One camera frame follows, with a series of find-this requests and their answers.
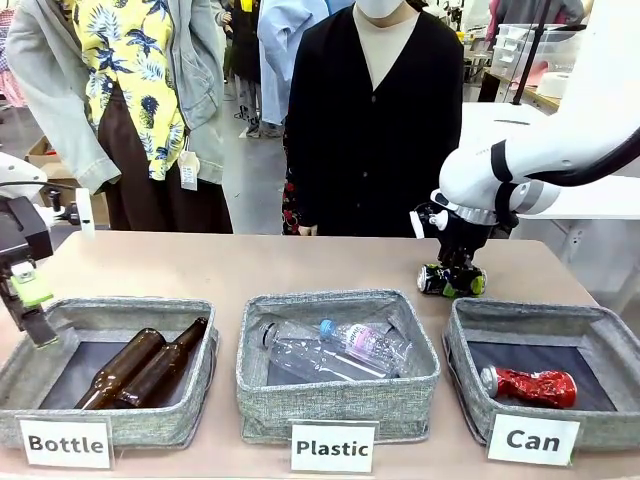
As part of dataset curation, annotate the clear plastic storage box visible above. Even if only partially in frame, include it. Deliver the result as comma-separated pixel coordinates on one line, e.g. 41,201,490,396
493,22,587,72

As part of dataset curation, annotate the crushed red can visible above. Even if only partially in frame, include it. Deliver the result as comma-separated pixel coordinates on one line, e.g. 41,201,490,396
479,364,578,409

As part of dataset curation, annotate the grey fabric basket plastic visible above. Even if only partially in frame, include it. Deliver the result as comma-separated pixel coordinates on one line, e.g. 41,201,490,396
235,289,441,444

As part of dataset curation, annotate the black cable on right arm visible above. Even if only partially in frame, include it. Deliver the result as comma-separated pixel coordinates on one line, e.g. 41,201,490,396
489,127,640,231

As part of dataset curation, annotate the person in black cardigan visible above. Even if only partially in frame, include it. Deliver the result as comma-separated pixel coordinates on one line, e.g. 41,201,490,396
282,0,466,237

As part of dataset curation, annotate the clear plastic bottle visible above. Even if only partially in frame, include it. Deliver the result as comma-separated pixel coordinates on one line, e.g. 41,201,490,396
257,321,396,381

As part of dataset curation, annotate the white clothing price tag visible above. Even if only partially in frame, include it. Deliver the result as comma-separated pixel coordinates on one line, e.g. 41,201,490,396
177,148,200,192

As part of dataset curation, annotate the crushed black pepsi can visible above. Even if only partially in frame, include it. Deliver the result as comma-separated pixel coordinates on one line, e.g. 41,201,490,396
417,263,487,299

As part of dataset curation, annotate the light blue hanging garment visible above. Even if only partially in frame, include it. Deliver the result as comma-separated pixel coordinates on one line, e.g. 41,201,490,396
257,0,356,127

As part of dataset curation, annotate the white sign bottle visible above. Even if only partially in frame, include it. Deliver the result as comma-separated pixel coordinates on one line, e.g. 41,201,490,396
14,414,115,470

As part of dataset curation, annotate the plastic bottle pink label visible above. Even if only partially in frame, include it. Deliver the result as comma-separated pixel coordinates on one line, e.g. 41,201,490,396
319,318,414,379

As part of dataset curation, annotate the brown glass bottle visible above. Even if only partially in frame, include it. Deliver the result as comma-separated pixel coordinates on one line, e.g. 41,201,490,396
114,317,209,409
74,327,167,410

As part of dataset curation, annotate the grey jacket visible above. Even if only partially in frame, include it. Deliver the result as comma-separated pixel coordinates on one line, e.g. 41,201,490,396
4,0,226,195

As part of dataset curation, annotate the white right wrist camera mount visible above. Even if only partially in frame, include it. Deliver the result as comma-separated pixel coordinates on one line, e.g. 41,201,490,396
409,202,450,240

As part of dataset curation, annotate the yellow floral shirt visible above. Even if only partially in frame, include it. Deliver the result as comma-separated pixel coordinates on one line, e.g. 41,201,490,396
72,0,187,182

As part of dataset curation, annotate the white roll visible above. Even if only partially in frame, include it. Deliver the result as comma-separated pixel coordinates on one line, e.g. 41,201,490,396
536,72,572,100

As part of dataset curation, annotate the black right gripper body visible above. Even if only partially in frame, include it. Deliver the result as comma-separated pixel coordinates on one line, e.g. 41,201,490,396
437,219,496,262

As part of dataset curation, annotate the grey fabric basket bottle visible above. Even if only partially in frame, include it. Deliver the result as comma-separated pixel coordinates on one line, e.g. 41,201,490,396
0,298,220,449

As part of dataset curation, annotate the brown skirt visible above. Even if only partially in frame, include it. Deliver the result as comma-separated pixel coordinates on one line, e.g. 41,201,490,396
97,82,235,235

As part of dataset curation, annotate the white face mask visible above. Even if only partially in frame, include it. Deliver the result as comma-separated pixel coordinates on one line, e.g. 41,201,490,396
355,0,419,19

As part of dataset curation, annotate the white sign plastic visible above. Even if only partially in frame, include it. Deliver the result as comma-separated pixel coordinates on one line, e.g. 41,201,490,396
288,419,379,474

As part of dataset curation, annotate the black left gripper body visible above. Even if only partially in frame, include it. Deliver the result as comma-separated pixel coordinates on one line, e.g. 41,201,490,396
0,196,55,267

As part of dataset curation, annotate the cardboard box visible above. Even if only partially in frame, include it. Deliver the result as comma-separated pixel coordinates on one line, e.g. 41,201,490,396
24,135,110,227

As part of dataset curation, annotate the white sign can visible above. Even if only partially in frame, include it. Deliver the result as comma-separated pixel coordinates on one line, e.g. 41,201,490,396
486,413,581,467

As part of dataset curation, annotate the black pole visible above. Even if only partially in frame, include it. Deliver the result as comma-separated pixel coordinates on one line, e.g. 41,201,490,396
510,0,552,107

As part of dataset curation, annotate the grey fabric basket can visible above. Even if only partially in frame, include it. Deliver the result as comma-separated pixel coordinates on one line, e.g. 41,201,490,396
442,298,640,451

